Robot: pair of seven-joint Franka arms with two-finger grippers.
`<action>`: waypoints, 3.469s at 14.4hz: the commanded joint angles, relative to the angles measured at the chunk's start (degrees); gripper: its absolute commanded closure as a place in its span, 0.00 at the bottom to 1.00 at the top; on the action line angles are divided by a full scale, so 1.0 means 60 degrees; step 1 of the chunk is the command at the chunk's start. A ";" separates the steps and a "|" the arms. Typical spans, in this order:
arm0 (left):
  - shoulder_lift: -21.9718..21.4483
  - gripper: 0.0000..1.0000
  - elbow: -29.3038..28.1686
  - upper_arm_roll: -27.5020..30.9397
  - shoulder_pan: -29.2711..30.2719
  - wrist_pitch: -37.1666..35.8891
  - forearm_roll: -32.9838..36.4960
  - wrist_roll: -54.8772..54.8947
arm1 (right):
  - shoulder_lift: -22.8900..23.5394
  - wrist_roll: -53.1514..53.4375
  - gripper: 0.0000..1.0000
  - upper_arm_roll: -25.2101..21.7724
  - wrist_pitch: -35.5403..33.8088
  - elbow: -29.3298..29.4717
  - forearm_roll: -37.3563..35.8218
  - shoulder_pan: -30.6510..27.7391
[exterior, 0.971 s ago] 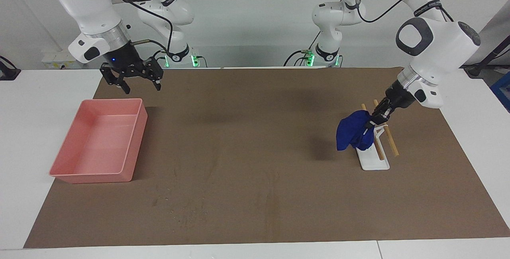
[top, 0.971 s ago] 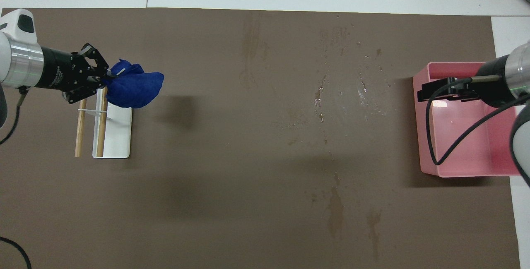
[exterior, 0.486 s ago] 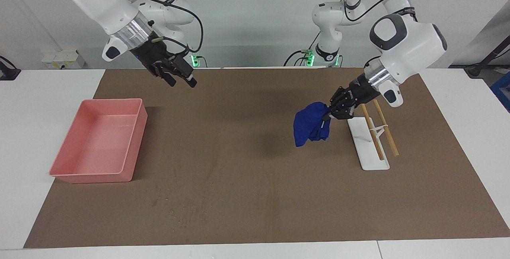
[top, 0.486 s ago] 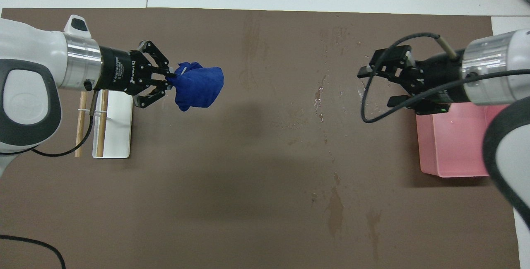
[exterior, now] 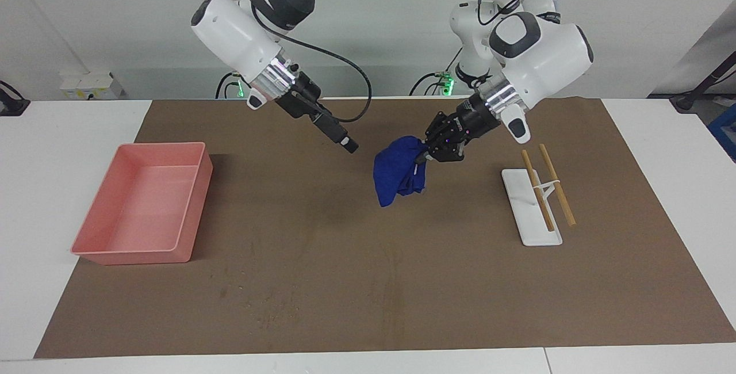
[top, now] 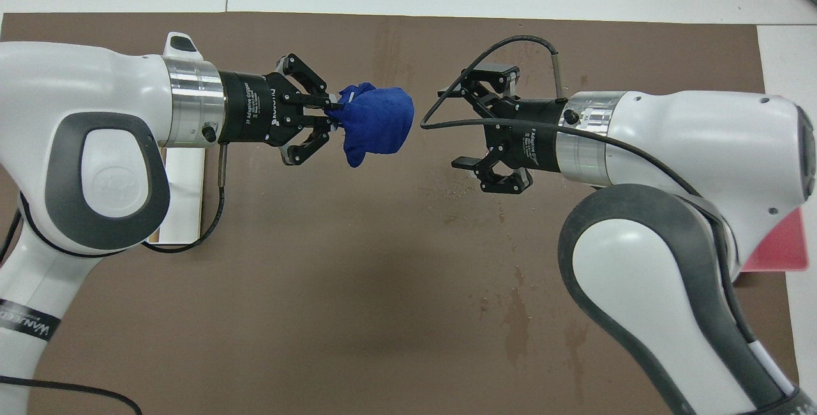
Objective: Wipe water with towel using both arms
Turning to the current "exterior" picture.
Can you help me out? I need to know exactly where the black clamp mount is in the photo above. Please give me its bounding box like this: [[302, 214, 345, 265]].
[[0, 80, 31, 117]]

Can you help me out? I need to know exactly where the blue towel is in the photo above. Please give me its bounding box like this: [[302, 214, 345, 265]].
[[373, 136, 430, 208]]

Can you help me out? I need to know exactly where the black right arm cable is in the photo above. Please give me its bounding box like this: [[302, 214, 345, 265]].
[[178, 0, 373, 124]]

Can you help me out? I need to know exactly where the brown table mat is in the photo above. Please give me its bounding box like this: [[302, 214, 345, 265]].
[[33, 98, 736, 359]]

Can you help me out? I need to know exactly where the black tripod stand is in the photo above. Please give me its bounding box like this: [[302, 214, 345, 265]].
[[669, 51, 736, 113]]

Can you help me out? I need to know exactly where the black base cable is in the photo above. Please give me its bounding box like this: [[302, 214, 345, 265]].
[[409, 46, 464, 97], [216, 72, 240, 99]]

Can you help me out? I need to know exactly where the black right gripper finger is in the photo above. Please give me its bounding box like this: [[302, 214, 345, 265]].
[[315, 117, 355, 152], [327, 116, 359, 151]]

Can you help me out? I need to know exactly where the blue crate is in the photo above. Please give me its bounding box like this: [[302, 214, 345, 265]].
[[708, 104, 736, 163]]

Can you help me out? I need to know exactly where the wooden rod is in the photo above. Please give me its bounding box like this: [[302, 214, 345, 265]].
[[539, 144, 577, 227], [521, 150, 556, 232]]

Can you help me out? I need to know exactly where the black right base cable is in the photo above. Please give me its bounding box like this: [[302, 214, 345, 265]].
[[216, 72, 240, 99]]

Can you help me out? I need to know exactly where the black left base cable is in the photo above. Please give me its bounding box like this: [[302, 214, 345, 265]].
[[409, 46, 464, 97]]

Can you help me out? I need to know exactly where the white rectangular tray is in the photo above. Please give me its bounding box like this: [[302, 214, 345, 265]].
[[501, 169, 564, 247]]

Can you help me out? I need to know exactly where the pink plastic bin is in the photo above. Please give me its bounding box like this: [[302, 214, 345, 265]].
[[71, 142, 214, 265]]

